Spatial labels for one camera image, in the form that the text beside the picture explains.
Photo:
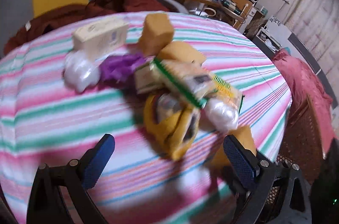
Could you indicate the yellow snack bag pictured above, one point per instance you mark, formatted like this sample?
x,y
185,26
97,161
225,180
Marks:
x,y
173,124

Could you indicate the upright yellow sponge block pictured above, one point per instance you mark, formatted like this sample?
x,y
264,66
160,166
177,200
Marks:
x,y
157,33

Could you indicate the wooden side desk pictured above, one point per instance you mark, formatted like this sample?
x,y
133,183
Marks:
x,y
246,8

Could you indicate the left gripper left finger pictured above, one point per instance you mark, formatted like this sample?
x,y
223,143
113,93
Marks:
x,y
95,160

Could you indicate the clear plastic bag bundle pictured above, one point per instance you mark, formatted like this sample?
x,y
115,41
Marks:
x,y
79,72
223,116

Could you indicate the cream cardboard box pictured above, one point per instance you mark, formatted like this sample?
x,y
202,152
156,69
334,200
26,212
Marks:
x,y
100,38

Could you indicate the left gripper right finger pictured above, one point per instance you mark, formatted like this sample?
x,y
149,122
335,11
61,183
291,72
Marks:
x,y
246,169

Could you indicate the green white small carton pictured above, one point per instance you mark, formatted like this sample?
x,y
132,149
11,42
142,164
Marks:
x,y
147,79

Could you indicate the purple snack packets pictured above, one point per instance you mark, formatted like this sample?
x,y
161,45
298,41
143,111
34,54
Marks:
x,y
118,70

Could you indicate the striped pink green bedspread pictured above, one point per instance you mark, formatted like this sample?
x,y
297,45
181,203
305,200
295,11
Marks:
x,y
43,121

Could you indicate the pink blanket on chair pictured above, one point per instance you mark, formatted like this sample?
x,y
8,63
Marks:
x,y
309,132

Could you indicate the cracker pack with black stripe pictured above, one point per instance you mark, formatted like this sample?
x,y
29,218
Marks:
x,y
190,81

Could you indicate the yellow sponge block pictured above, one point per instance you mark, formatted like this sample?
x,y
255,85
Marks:
x,y
181,51
157,33
244,136

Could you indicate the yellow green cracker pack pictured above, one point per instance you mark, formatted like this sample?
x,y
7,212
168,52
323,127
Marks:
x,y
226,93

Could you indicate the dark red garment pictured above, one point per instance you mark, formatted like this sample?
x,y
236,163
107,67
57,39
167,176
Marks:
x,y
62,16

